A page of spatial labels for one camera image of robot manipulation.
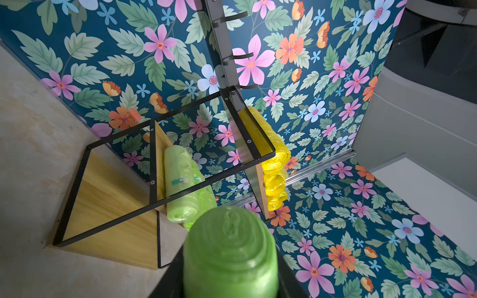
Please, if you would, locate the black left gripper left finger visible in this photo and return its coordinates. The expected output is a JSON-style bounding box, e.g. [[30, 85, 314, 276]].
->
[[149, 247, 184, 298]]

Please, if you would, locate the yellow trash bag roll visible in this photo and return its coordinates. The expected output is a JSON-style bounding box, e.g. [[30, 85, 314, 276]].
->
[[267, 201, 284, 212], [238, 106, 291, 173], [266, 185, 288, 204], [264, 168, 288, 191]]

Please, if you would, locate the wooden shelf with black frame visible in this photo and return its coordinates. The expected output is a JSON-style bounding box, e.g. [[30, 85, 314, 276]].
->
[[51, 86, 275, 270]]

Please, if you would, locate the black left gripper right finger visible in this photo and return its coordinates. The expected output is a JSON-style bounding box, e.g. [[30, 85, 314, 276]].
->
[[277, 248, 308, 298]]

